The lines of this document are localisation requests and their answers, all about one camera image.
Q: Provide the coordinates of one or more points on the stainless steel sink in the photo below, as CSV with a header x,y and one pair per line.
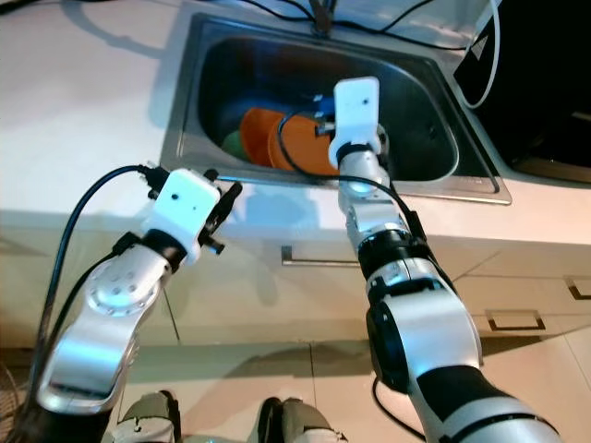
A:
x,y
240,74

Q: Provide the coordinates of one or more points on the orange plate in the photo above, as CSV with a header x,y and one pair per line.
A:
x,y
305,148

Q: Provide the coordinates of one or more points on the robot left leg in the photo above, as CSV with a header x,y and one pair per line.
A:
x,y
148,420

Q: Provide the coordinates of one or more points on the green plate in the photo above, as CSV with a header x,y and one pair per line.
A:
x,y
233,145

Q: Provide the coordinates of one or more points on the orange bowl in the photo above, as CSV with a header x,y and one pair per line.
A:
x,y
257,134

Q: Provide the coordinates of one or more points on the black glossy cooktop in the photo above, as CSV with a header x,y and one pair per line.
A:
x,y
545,83

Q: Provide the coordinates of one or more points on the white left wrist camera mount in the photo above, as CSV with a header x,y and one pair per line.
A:
x,y
185,208

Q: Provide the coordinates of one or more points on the chrome sink faucet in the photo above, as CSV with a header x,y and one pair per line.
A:
x,y
323,18

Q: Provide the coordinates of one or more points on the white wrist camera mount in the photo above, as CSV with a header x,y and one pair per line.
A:
x,y
358,106
185,208

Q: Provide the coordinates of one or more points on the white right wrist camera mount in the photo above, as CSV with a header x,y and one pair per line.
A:
x,y
358,106

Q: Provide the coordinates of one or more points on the floor fan with black hub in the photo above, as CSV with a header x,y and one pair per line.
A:
x,y
9,406

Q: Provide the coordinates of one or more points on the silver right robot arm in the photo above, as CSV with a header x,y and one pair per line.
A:
x,y
434,332

